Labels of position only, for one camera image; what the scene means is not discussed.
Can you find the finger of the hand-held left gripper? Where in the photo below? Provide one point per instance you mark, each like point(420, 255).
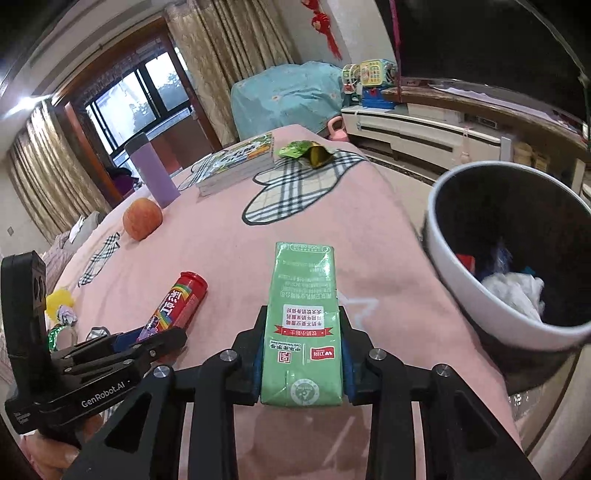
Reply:
point(129, 338)
point(161, 344)

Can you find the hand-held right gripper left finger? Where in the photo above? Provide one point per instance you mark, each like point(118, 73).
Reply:
point(256, 374)

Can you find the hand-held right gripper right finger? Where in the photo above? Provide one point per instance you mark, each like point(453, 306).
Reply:
point(348, 376)

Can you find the red candy tube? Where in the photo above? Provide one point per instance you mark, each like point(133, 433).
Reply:
point(178, 302)

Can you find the green drink carton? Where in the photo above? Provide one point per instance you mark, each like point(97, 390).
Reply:
point(300, 323)

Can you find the black trash bin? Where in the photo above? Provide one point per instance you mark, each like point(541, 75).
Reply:
point(457, 295)

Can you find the red and white box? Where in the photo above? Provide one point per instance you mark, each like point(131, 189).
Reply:
point(466, 263)

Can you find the white paper bag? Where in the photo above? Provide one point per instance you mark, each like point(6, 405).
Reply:
point(515, 295)

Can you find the blue plastic wrapper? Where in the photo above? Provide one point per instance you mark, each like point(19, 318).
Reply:
point(501, 261)

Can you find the person's left hand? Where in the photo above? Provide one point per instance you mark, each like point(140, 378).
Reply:
point(60, 454)

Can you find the crumpled foil wrapper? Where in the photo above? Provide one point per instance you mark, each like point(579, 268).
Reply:
point(66, 317)

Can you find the yellow fluffy toy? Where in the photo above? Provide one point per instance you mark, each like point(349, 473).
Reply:
point(60, 300)

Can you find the grey cushion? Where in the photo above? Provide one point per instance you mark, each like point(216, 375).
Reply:
point(74, 235)

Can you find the apple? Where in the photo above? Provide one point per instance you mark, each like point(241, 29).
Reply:
point(142, 219)

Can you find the beige patterned curtain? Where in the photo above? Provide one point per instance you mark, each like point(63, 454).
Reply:
point(231, 60)
point(51, 180)

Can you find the purple bottle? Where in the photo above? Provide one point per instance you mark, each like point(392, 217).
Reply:
point(152, 170)

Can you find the stack of books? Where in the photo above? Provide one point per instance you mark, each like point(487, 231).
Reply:
point(231, 166)

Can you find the green snack packet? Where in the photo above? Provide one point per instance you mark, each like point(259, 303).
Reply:
point(304, 152)

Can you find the balcony window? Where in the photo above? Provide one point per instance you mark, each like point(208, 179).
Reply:
point(138, 101)

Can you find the pink kettlebell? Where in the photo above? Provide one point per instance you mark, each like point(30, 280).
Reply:
point(337, 131)

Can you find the white television cabinet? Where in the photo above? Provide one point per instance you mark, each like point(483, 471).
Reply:
point(415, 129)

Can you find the teal cloth covered furniture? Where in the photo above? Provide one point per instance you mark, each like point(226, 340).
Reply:
point(286, 99)

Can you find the yellow stacked containers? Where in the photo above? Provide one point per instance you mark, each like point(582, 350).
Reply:
point(531, 154)

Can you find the toy cash register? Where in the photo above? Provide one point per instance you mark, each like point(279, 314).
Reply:
point(369, 83)

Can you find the pink pole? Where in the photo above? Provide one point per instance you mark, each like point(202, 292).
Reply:
point(395, 50)

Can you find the black television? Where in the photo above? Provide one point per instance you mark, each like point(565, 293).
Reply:
point(485, 41)

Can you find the red knot wall ornament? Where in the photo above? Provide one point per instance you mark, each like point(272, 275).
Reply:
point(323, 23)

